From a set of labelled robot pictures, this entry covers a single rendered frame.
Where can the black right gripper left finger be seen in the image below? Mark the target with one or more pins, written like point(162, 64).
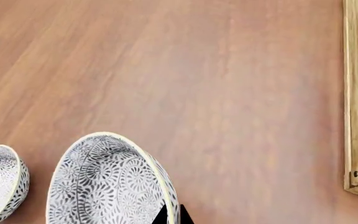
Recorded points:
point(162, 217)

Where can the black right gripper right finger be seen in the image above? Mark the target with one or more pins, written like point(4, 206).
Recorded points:
point(186, 217)

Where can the floral patterned ceramic bowl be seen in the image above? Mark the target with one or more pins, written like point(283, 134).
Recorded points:
point(107, 182)
point(0, 182)

